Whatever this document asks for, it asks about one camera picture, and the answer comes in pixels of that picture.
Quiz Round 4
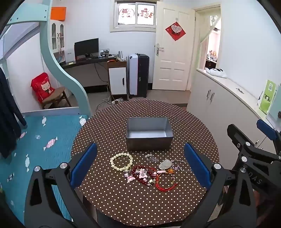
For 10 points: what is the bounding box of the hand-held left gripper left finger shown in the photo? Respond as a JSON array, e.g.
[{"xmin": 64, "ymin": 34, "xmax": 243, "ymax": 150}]
[{"xmin": 24, "ymin": 142, "xmax": 98, "ymax": 228}]

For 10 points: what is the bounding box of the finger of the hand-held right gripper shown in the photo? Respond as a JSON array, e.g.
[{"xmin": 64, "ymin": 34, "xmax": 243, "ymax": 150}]
[
  {"xmin": 256, "ymin": 119, "xmax": 281, "ymax": 154},
  {"xmin": 227, "ymin": 124, "xmax": 275, "ymax": 164}
]

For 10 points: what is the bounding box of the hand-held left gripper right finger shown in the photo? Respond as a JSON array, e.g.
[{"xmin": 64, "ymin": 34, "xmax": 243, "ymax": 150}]
[{"xmin": 183, "ymin": 142, "xmax": 258, "ymax": 228}]

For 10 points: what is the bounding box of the silver chain necklace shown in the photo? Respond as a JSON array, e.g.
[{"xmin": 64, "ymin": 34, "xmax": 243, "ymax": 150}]
[{"xmin": 170, "ymin": 159, "xmax": 191, "ymax": 172}]

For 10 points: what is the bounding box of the pale jade pendant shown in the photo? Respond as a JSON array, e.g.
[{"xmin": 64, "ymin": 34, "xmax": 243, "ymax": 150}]
[{"xmin": 158, "ymin": 160, "xmax": 174, "ymax": 170}]

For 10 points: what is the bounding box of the dark red bead bracelet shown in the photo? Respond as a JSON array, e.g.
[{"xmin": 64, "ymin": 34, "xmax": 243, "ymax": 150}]
[{"xmin": 131, "ymin": 165, "xmax": 157, "ymax": 187}]

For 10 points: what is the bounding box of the grey metal tin box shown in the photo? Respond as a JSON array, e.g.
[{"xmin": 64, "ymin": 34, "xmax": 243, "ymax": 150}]
[{"xmin": 126, "ymin": 117, "xmax": 174, "ymax": 152}]

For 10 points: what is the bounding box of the green box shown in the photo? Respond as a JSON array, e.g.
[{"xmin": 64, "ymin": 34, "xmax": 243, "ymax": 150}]
[{"xmin": 259, "ymin": 79, "xmax": 277, "ymax": 114}]

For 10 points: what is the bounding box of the white sideboard cabinet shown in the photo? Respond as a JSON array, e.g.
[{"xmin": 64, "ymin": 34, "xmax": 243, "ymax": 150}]
[{"xmin": 187, "ymin": 68, "xmax": 281, "ymax": 158}]

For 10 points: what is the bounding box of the blue candy print bed sheet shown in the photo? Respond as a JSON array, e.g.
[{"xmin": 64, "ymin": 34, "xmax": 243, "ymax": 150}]
[{"xmin": 0, "ymin": 114, "xmax": 90, "ymax": 222}]

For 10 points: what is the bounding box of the white cloth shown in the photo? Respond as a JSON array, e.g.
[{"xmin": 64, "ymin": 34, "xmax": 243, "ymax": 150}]
[{"xmin": 205, "ymin": 68, "xmax": 227, "ymax": 79}]

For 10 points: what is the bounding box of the wooden chair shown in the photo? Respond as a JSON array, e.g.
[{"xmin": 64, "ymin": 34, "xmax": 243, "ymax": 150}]
[{"xmin": 42, "ymin": 86, "xmax": 72, "ymax": 109}]

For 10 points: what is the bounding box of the red cartoon print bag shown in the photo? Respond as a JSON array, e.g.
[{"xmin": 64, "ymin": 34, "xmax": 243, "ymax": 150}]
[{"xmin": 31, "ymin": 72, "xmax": 56, "ymax": 104}]

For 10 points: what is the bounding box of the small white door cabinet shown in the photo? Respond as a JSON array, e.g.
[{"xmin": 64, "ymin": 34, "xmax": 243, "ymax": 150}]
[{"xmin": 107, "ymin": 60, "xmax": 128, "ymax": 96}]

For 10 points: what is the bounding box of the dark blue hanging jacket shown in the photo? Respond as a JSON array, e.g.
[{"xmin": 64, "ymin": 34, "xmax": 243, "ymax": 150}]
[{"xmin": 0, "ymin": 67, "xmax": 27, "ymax": 159}]

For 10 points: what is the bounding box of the white panel door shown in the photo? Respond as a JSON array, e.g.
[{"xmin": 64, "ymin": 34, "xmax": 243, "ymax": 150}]
[{"xmin": 152, "ymin": 6, "xmax": 196, "ymax": 91}]

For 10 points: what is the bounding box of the dark desk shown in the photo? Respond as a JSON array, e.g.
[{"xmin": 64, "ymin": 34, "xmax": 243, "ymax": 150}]
[{"xmin": 58, "ymin": 55, "xmax": 128, "ymax": 88}]

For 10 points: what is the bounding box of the white and black suitcase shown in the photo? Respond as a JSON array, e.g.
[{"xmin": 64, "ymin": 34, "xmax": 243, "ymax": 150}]
[{"xmin": 128, "ymin": 53, "xmax": 150, "ymax": 98}]

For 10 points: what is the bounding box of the black computer monitor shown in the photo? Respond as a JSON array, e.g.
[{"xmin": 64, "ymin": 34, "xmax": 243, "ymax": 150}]
[{"xmin": 74, "ymin": 38, "xmax": 99, "ymax": 58}]

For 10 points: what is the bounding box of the red heart door decoration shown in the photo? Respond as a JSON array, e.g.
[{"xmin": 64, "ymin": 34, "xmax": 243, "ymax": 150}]
[{"xmin": 165, "ymin": 21, "xmax": 186, "ymax": 41}]

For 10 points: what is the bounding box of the white glass door cabinet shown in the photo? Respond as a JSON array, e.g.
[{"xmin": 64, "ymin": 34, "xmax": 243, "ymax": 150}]
[{"xmin": 49, "ymin": 19, "xmax": 66, "ymax": 64}]

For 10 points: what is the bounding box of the orange box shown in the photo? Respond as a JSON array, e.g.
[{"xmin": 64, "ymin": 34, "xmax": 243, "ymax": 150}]
[{"xmin": 50, "ymin": 6, "xmax": 67, "ymax": 21}]

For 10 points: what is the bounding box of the window with red decals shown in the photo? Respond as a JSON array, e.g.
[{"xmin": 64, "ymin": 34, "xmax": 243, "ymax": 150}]
[{"xmin": 110, "ymin": 0, "xmax": 157, "ymax": 32}]

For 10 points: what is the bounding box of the cream bead bracelet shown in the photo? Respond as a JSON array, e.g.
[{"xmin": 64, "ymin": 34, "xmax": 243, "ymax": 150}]
[{"xmin": 110, "ymin": 153, "xmax": 134, "ymax": 172}]

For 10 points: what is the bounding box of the red string bracelet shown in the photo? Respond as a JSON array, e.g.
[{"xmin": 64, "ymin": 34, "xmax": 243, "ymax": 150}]
[{"xmin": 155, "ymin": 170, "xmax": 178, "ymax": 192}]

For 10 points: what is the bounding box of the clear crystal bead bracelet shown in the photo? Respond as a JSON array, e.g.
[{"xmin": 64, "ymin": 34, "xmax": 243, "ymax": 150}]
[{"xmin": 144, "ymin": 153, "xmax": 159, "ymax": 163}]

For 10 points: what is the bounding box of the teal bunk bed frame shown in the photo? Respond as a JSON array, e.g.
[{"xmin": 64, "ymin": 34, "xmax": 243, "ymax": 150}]
[{"xmin": 0, "ymin": 0, "xmax": 93, "ymax": 116}]

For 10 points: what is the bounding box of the metal door handle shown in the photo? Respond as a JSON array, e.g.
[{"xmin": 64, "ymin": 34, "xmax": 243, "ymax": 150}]
[{"xmin": 155, "ymin": 43, "xmax": 165, "ymax": 56}]

